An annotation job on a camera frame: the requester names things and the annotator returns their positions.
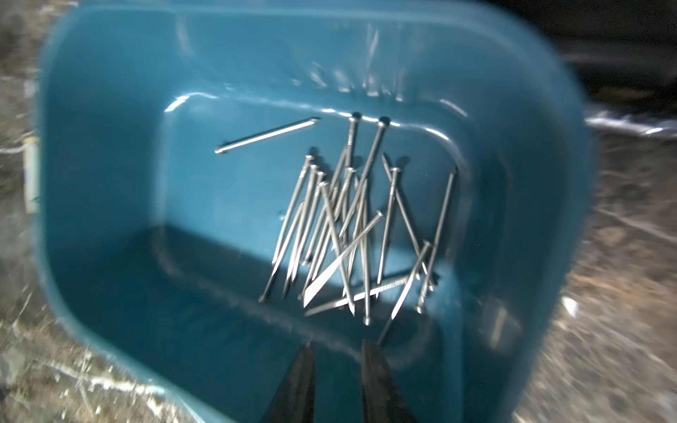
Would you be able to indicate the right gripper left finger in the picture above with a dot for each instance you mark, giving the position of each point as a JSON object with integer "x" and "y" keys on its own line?
{"x": 294, "y": 400}

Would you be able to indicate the teal plastic storage box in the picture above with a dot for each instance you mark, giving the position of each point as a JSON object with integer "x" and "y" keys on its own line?
{"x": 159, "y": 251}

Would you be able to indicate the small card box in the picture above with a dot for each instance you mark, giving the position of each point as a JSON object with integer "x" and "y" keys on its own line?
{"x": 31, "y": 174}

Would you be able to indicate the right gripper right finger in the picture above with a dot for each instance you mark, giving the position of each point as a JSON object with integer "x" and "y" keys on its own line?
{"x": 382, "y": 399}

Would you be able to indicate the steel nail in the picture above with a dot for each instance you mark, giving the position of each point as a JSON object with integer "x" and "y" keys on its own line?
{"x": 292, "y": 203}
{"x": 408, "y": 224}
{"x": 382, "y": 125}
{"x": 389, "y": 284}
{"x": 405, "y": 291}
{"x": 352, "y": 129}
{"x": 268, "y": 134}
{"x": 318, "y": 283}
{"x": 421, "y": 303}
{"x": 387, "y": 225}

